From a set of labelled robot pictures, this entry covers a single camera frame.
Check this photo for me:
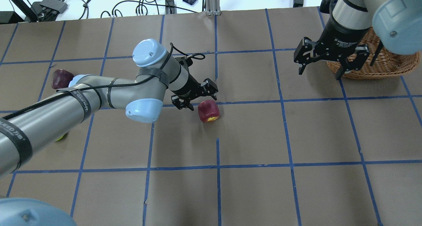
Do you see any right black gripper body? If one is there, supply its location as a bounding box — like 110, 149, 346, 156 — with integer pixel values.
315, 22, 369, 62

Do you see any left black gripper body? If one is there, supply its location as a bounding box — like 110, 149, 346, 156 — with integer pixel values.
173, 74, 202, 103

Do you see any green apple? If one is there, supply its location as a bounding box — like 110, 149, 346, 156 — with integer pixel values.
55, 132, 69, 142

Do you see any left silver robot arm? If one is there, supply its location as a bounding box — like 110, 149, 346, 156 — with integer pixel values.
0, 39, 219, 177

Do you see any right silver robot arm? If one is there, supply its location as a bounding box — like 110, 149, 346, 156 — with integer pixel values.
293, 0, 421, 79

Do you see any wicker basket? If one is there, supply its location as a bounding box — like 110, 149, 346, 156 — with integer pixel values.
343, 27, 421, 79

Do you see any dark red apple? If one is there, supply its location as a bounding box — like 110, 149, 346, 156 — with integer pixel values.
51, 69, 74, 90

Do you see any grey usb hub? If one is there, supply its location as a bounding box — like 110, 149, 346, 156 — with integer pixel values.
39, 0, 68, 14

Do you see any black monitor stand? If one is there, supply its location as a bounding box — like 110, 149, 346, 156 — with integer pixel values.
11, 0, 38, 22

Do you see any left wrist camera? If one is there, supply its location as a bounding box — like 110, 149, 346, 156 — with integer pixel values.
175, 56, 193, 74

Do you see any aluminium frame post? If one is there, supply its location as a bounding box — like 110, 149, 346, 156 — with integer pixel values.
203, 0, 221, 16

